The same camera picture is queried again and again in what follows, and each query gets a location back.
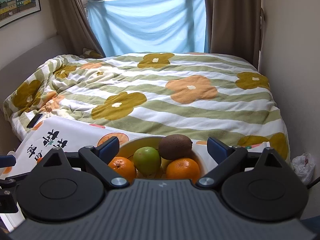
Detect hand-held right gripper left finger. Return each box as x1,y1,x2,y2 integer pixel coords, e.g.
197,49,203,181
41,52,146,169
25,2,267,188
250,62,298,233
37,136,130,190

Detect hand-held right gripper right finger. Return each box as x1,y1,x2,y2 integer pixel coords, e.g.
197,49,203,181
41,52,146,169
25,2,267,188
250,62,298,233
196,137,292,189

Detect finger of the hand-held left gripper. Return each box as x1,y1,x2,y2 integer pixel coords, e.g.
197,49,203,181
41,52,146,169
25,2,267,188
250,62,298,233
0,174,29,213
0,155,16,167

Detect yellow duck print bowl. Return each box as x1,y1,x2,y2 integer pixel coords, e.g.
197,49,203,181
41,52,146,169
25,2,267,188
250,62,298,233
117,135,219,180

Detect large orange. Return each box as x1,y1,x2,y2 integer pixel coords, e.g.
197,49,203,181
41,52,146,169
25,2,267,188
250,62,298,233
108,156,137,184
166,158,201,184

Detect green apple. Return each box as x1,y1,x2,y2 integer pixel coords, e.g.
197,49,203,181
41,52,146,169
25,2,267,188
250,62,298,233
133,147,162,175

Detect brown kiwi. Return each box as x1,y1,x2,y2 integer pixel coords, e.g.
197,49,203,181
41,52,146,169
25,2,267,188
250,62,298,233
158,134,193,160

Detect black smartphone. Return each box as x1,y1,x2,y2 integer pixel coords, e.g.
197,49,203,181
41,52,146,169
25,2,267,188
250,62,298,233
26,113,44,129

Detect floral striped blanket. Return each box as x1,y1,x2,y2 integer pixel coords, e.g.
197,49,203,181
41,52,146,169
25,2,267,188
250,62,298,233
2,52,292,165

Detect white plastic bag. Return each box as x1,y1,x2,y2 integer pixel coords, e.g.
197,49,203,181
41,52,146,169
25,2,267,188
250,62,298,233
291,152,316,184

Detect floral pillow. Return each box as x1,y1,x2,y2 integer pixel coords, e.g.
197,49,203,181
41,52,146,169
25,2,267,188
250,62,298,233
80,47,104,59

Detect person's blue jeans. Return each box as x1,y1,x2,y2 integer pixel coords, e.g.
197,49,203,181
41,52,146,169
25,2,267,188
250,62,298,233
301,217,320,233

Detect light blue window cloth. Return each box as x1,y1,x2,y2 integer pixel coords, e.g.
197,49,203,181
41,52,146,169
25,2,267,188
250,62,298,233
86,0,209,58

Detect brown curtain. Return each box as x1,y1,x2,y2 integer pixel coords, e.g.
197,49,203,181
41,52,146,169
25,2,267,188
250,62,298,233
202,0,263,67
46,0,107,58

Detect grey padded bed frame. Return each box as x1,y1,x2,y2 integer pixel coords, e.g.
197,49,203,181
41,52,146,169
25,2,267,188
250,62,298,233
0,35,67,105

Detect framed wall picture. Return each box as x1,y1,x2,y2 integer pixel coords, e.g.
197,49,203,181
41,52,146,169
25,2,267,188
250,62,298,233
0,0,41,28

